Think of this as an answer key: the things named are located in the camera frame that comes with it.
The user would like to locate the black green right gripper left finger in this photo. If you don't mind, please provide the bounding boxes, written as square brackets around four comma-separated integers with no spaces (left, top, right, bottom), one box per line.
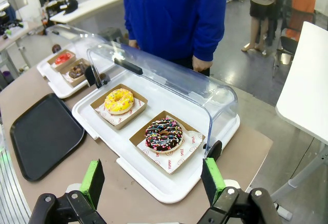
[28,159,106,224]

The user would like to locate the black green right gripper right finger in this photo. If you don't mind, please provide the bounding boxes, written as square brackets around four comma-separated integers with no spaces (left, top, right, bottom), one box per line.
[196,157,283,224]

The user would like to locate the brown paper donut box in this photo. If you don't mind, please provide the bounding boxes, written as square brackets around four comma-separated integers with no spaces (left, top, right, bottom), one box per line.
[60,58,91,88]
[129,110,206,175]
[47,49,77,73]
[90,84,148,131]

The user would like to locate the black plastic tray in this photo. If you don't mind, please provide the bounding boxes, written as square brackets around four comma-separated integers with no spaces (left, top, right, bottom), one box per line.
[9,93,85,182]

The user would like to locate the chocolate sprinkled donut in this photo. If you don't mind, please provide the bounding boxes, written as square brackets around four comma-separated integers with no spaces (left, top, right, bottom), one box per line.
[145,117,184,154]

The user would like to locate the yellow sprinkled donut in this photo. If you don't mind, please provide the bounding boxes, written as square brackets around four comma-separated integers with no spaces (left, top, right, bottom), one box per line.
[104,88,135,115]

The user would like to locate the dark chocolate donut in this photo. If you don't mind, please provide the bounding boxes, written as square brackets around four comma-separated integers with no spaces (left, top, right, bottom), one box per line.
[68,63,89,79]

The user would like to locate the red glazed donut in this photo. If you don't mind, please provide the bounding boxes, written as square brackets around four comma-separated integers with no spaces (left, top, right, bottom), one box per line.
[54,52,73,66]

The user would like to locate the person's left hand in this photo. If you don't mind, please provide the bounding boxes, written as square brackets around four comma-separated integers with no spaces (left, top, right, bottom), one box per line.
[192,55,213,73]

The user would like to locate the white display case base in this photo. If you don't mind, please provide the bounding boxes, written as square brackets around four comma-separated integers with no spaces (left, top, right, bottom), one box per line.
[36,53,115,99]
[72,70,241,204]

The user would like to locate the clear dome lid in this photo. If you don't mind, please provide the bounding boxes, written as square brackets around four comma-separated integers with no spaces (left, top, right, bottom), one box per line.
[45,24,108,63]
[86,40,238,155]

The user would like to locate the white side table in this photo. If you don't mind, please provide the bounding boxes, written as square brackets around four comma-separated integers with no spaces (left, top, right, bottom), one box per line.
[271,21,328,201]

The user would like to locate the black office chair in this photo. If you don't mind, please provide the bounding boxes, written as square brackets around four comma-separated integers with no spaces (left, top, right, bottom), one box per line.
[272,28,299,77]

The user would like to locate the person in blue sweater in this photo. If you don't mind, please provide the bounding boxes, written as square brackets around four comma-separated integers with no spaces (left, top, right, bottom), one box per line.
[121,0,228,77]

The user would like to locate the white long desk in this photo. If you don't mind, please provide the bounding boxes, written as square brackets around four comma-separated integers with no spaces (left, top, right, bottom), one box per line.
[49,0,124,24]

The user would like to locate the person in plaid shirt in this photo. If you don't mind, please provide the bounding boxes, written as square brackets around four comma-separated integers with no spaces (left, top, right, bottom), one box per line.
[241,0,292,53]

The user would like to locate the orange chair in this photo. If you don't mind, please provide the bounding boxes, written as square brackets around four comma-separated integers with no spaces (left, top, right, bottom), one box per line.
[285,0,316,42]

